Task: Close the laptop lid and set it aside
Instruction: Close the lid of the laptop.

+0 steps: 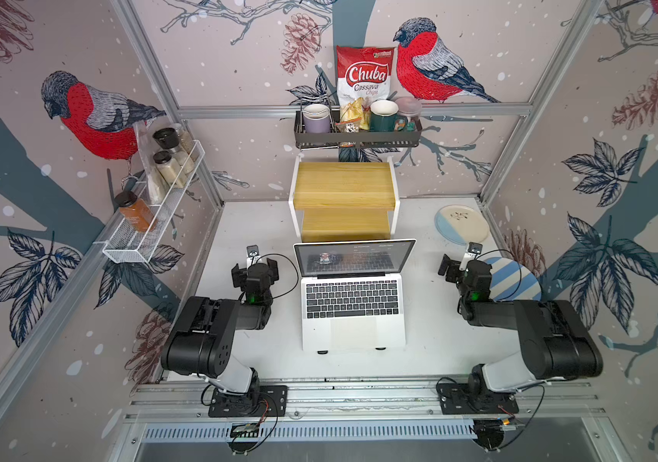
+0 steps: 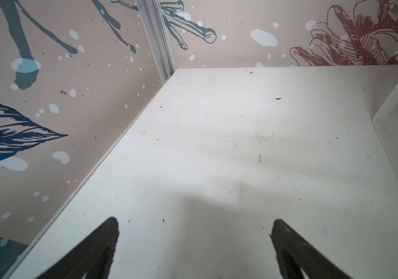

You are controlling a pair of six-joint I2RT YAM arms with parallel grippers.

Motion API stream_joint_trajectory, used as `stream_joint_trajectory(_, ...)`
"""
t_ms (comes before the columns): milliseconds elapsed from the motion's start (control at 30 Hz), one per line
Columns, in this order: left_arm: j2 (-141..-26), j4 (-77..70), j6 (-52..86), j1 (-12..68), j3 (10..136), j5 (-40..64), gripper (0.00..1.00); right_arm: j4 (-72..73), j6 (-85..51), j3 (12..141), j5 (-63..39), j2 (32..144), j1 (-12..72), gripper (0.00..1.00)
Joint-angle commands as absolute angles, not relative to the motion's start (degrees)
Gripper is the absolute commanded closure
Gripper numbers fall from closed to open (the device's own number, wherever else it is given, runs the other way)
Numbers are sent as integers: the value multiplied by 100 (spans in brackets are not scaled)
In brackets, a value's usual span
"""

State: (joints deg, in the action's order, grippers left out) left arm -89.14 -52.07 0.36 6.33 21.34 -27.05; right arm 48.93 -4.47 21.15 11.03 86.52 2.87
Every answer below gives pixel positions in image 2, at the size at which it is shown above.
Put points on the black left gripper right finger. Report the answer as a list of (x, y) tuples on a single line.
[(297, 258)]

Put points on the aluminium frame corner post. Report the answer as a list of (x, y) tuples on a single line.
[(151, 13)]

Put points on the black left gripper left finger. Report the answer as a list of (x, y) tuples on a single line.
[(92, 258)]

